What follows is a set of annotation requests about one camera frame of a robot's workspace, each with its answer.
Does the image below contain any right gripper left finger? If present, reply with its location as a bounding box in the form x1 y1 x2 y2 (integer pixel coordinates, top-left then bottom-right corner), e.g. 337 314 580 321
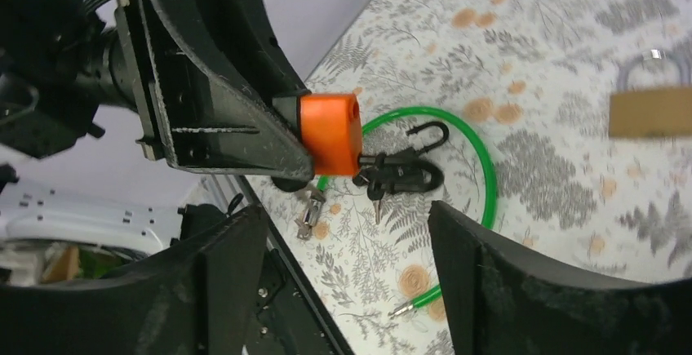
1 205 268 354

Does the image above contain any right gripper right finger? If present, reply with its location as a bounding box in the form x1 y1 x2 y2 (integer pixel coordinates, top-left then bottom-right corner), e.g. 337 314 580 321
428 201 691 354

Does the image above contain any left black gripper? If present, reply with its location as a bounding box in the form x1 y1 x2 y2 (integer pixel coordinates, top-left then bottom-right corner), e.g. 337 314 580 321
115 0 315 182

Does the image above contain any orange black padlock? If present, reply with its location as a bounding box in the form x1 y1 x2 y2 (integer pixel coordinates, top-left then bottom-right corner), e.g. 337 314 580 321
297 92 446 193

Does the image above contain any brass padlock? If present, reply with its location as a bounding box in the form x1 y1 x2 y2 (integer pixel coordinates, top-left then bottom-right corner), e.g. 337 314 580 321
608 49 692 140

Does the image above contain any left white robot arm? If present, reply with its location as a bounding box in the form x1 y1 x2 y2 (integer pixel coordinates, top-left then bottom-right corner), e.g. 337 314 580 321
1 0 317 192

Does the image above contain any green cardboard box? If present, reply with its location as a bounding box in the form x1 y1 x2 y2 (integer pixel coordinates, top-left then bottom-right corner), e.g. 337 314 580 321
40 246 127 284

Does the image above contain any black padlock with keys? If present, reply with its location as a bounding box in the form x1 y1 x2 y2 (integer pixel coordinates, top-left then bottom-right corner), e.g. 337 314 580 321
358 121 450 224

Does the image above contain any floral table mat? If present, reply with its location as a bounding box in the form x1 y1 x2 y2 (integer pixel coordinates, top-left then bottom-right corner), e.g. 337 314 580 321
250 0 691 354

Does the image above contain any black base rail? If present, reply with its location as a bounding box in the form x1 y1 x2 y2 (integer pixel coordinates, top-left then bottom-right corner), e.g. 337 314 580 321
178 174 353 355

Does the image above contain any green cable lock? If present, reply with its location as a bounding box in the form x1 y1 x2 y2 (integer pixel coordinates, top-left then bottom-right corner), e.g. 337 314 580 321
294 105 499 320

